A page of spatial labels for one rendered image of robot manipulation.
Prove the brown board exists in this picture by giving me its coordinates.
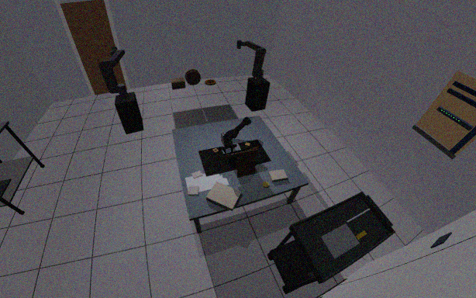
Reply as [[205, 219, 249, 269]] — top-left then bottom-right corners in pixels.
[[228, 147, 257, 178]]

